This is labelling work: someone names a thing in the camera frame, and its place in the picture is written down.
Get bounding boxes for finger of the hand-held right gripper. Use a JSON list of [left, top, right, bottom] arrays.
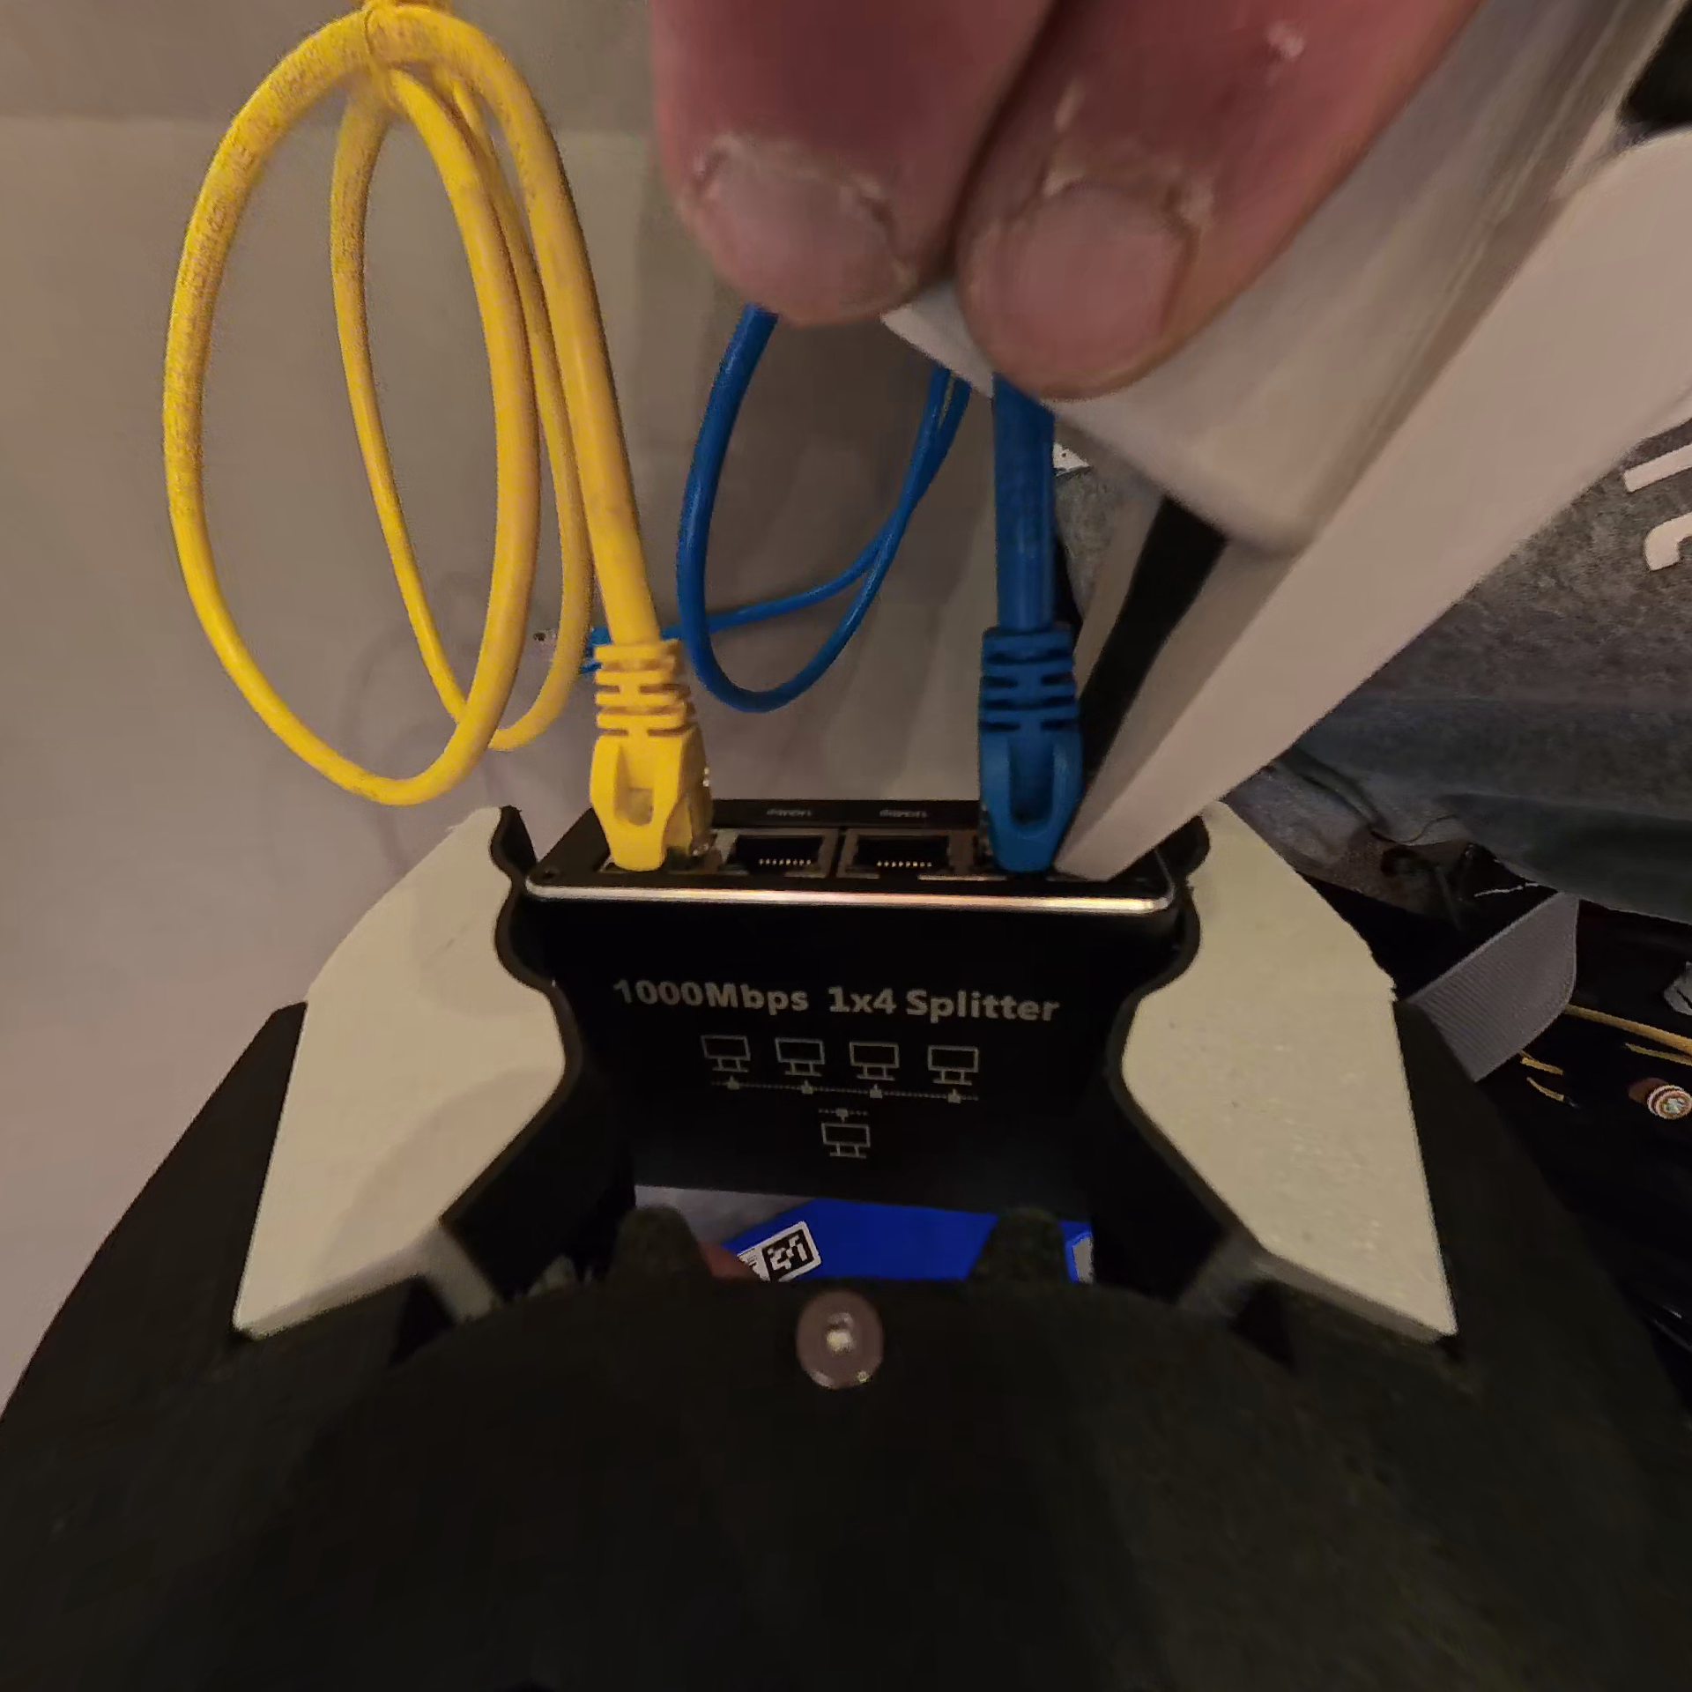
[[1058, 133, 1692, 881]]

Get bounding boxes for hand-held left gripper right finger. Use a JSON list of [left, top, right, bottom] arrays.
[[1084, 803, 1460, 1344]]

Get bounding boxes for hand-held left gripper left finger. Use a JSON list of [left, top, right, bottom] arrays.
[[235, 807, 634, 1339]]

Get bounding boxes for blue plastic bin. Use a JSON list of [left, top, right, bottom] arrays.
[[719, 1200, 1096, 1287]]

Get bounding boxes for blue ethernet cable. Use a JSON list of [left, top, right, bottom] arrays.
[[581, 305, 1087, 874]]

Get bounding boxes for yellow ethernet cable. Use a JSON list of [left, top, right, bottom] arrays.
[[160, 0, 710, 874]]

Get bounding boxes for black ethernet splitter box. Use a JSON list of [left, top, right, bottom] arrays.
[[502, 795, 1202, 1193]]

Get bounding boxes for person's right hand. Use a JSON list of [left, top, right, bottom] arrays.
[[654, 0, 1482, 399]]

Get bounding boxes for grey fabric strap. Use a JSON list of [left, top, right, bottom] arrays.
[[1401, 897, 1582, 1083]]

